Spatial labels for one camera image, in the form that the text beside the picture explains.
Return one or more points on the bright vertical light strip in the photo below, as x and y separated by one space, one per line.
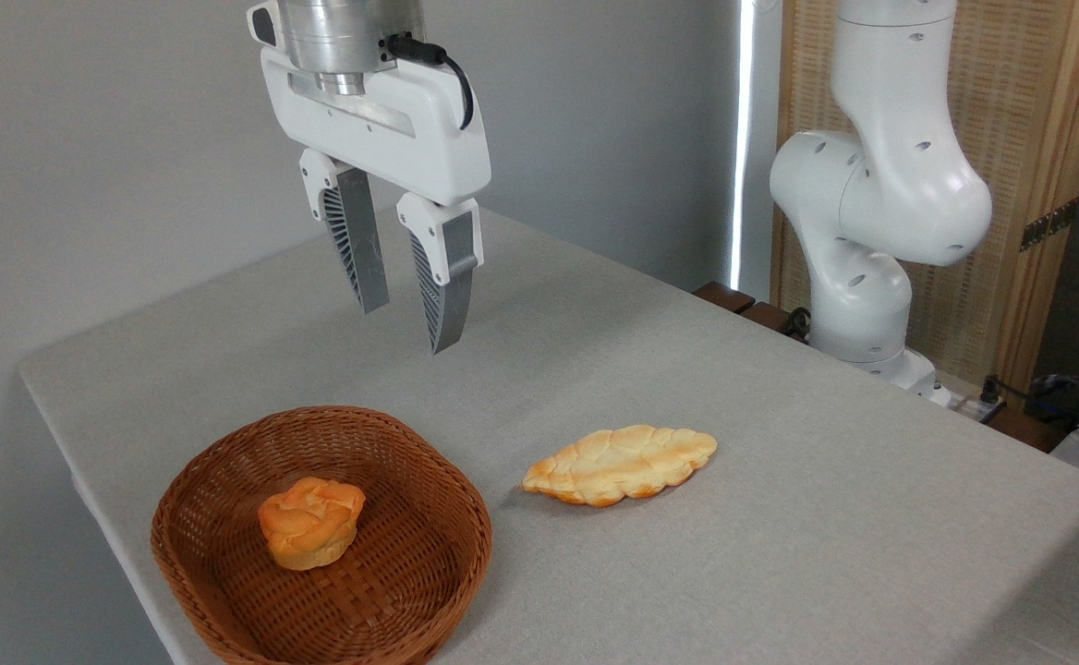
743 139

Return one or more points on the long braided bread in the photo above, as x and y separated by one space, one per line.
618 465

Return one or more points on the round orange bread roll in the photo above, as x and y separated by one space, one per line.
310 522

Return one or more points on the grey tablecloth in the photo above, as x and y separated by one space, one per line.
687 388

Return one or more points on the brown wicker basket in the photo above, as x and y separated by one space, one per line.
392 573

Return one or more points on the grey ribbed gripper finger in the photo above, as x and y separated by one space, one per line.
359 240
452 277

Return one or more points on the metal screen hinge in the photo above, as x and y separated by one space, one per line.
1048 224

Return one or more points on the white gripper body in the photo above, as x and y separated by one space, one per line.
382 129

